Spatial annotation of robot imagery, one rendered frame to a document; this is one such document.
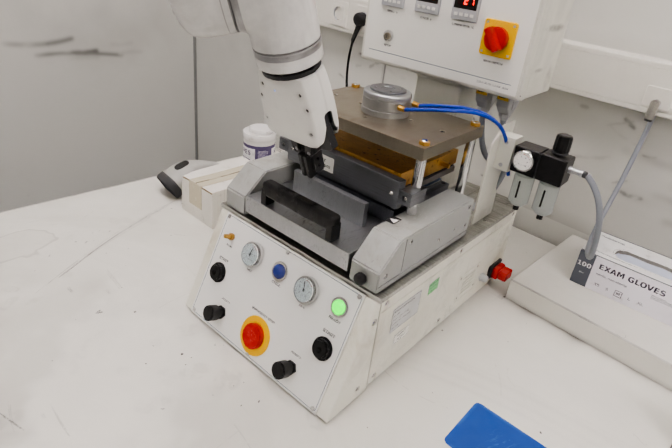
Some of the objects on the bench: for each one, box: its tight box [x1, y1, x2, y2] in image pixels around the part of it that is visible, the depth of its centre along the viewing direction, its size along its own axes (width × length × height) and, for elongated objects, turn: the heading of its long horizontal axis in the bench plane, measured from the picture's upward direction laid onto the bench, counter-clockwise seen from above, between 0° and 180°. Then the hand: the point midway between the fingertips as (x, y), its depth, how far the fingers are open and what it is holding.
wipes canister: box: [243, 124, 277, 161], centre depth 136 cm, size 9×9×15 cm
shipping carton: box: [182, 158, 250, 229], centre depth 121 cm, size 19×13×9 cm
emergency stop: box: [242, 323, 264, 350], centre depth 80 cm, size 2×4×4 cm, turn 37°
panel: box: [191, 211, 366, 415], centre depth 78 cm, size 2×30×19 cm, turn 37°
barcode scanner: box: [157, 160, 220, 198], centre depth 130 cm, size 20×8×8 cm, turn 123°
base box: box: [186, 208, 517, 423], centre depth 94 cm, size 54×38×17 cm
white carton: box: [569, 231, 672, 327], centre depth 98 cm, size 12×23×7 cm, turn 37°
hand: (311, 160), depth 73 cm, fingers closed
